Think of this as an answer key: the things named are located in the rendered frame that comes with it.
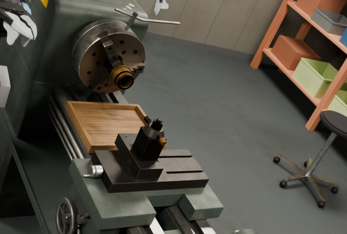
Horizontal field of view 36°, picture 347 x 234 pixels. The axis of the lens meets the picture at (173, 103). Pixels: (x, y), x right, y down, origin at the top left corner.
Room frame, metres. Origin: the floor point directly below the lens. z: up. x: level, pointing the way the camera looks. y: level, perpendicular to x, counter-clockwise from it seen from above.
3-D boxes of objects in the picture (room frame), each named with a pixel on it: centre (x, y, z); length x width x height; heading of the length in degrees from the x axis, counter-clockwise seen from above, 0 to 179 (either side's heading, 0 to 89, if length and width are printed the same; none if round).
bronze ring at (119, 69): (2.03, 0.25, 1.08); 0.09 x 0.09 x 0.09; 41
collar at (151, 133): (1.64, 0.02, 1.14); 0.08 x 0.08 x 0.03
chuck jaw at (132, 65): (2.14, 0.23, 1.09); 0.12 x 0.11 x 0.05; 131
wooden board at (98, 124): (1.96, 0.19, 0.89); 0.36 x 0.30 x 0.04; 131
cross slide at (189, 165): (1.68, -0.03, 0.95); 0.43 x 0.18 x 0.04; 131
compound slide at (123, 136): (1.66, 0.04, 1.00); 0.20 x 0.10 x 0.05; 41
